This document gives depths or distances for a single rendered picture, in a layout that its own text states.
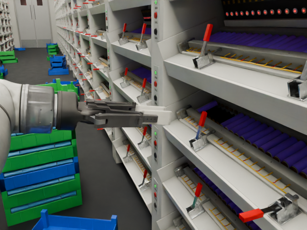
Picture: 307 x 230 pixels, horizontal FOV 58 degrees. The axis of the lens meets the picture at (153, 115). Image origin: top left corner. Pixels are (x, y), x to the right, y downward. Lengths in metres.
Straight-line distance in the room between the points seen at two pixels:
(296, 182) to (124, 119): 0.31
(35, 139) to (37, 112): 0.65
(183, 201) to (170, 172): 0.12
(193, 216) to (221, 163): 0.21
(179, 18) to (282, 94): 0.44
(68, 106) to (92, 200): 0.88
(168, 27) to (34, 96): 0.41
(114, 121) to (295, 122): 0.30
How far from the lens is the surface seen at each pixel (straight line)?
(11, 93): 0.52
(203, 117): 0.65
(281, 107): 0.42
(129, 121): 0.53
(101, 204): 1.32
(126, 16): 1.46
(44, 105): 0.51
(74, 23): 3.53
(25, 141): 1.15
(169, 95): 0.80
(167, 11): 0.77
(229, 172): 0.58
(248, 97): 0.48
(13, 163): 1.19
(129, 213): 1.26
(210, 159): 0.63
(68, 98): 0.53
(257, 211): 0.46
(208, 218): 0.76
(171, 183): 0.89
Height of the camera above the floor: 0.77
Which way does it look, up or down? 19 degrees down
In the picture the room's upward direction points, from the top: straight up
